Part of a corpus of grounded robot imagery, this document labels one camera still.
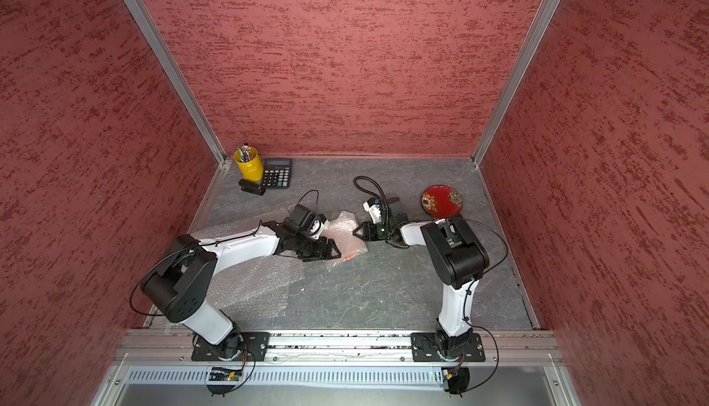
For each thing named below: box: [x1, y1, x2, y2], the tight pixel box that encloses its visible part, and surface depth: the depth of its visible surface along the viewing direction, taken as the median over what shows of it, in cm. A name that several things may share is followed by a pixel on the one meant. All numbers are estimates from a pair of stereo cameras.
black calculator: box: [262, 157, 293, 190], surface depth 115 cm
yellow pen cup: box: [233, 146, 264, 182], surface depth 109 cm
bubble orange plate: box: [323, 210, 369, 265], surface depth 95 cm
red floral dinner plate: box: [420, 184, 464, 219], surface depth 108 cm
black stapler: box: [238, 179, 266, 196], surface depth 111 cm
